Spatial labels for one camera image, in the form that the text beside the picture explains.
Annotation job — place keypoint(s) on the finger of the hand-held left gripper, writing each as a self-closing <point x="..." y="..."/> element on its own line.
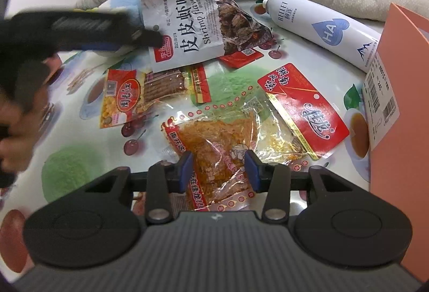
<point x="147" y="37"/>

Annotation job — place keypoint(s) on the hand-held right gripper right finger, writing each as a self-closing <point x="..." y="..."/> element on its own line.
<point x="253" y="171"/>

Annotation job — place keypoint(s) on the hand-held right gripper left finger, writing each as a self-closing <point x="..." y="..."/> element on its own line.
<point x="184" y="171"/>

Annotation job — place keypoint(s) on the white clear shrimp snack packet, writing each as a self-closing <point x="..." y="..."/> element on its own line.
<point x="181" y="27"/>

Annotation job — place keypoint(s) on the orange spicy strips packet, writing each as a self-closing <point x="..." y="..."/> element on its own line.
<point x="214" y="141"/>

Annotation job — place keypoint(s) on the orange cardboard box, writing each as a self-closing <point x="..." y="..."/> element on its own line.
<point x="402" y="144"/>

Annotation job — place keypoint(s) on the person's left hand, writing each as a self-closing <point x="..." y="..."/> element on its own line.
<point x="26" y="131"/>

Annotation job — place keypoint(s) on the brown stick snack packet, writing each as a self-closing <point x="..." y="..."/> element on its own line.
<point x="164" y="87"/>

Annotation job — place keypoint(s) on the yellow corn snack packet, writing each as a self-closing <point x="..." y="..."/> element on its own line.
<point x="117" y="101"/>

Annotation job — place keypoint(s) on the red label clear snack packet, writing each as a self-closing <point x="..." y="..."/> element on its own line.
<point x="301" y="104"/>

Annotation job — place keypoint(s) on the small red sauce packet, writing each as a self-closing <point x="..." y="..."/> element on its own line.
<point x="239" y="58"/>

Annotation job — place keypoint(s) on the fruit print mat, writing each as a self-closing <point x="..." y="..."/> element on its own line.
<point x="67" y="158"/>

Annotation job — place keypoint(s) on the white spray bottle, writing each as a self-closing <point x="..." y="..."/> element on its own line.
<point x="321" y="30"/>

